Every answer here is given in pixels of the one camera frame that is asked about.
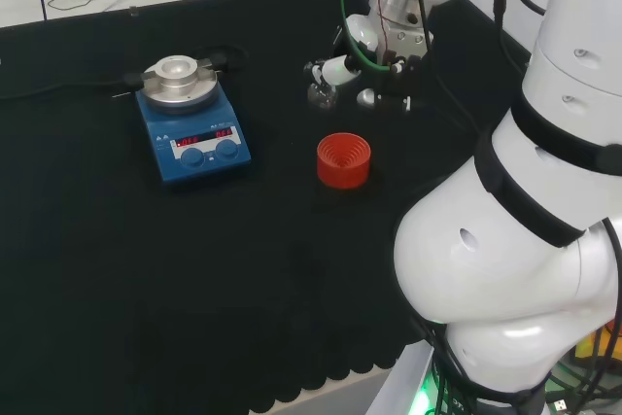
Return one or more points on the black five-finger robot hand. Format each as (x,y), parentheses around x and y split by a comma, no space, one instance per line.
(403,79)

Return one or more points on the clear round-bottom glass flask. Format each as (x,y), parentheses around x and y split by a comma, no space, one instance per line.
(323,98)

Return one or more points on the heater with blue base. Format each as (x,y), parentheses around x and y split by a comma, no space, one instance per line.
(204,162)

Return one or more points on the small clear cloth clip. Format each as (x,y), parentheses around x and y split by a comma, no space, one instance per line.
(132,10)

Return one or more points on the pale board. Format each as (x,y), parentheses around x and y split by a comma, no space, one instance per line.
(340,381)

